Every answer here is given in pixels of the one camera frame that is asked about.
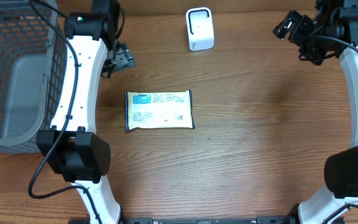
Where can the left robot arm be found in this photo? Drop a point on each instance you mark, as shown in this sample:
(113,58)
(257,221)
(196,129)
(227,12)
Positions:
(70,145)

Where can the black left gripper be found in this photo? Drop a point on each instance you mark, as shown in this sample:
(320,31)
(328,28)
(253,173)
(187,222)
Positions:
(125,59)

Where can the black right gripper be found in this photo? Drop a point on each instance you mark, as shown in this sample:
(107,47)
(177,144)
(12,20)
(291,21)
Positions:
(298,20)

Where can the grey plastic shopping basket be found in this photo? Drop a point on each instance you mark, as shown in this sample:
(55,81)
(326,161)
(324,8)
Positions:
(32,70)

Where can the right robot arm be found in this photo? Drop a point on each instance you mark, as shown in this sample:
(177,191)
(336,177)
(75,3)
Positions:
(333,32)

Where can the cream snack bag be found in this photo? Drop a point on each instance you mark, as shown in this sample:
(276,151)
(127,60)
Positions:
(159,110)

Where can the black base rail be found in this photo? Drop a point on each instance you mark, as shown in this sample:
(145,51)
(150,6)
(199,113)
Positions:
(258,220)

